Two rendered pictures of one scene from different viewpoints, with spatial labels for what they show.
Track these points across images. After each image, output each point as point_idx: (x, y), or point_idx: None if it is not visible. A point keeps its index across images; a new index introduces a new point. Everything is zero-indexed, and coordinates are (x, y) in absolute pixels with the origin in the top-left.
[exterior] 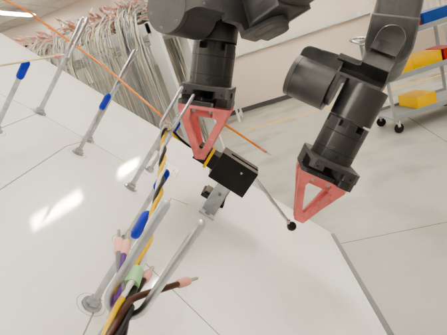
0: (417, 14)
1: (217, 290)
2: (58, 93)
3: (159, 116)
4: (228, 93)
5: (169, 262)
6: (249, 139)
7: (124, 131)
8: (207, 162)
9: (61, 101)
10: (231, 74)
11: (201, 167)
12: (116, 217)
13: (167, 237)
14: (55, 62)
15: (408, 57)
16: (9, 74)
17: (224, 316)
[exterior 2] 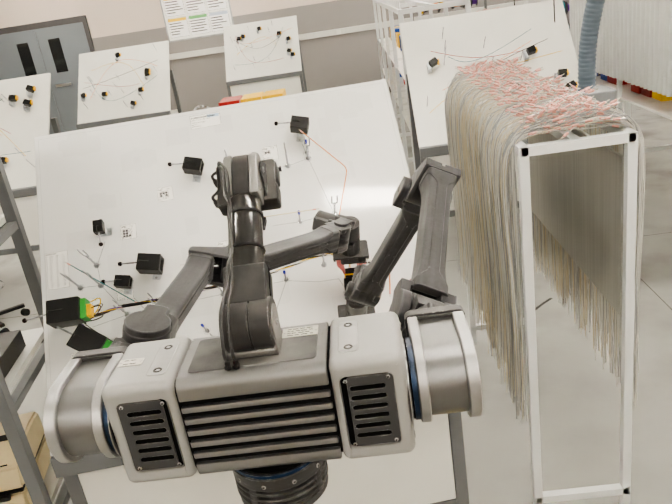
0: (358, 287)
1: (293, 312)
2: (370, 199)
3: (504, 219)
4: (333, 259)
5: (291, 294)
6: (389, 281)
7: (380, 234)
8: (344, 276)
9: (362, 206)
10: (347, 252)
11: (405, 276)
12: (297, 271)
13: (305, 288)
14: (490, 134)
15: (354, 300)
16: (353, 184)
17: (283, 317)
